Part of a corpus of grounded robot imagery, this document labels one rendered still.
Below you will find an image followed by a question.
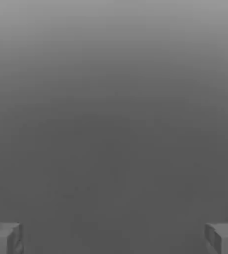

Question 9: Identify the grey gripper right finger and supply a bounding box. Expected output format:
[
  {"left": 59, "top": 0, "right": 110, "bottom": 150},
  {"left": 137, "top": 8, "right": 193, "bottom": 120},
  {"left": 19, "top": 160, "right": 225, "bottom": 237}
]
[{"left": 204, "top": 222, "right": 228, "bottom": 254}]

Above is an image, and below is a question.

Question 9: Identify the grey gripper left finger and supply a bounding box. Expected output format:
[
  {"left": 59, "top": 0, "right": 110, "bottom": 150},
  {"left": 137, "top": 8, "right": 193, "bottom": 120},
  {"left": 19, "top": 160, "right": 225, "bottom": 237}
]
[{"left": 0, "top": 222, "right": 25, "bottom": 254}]

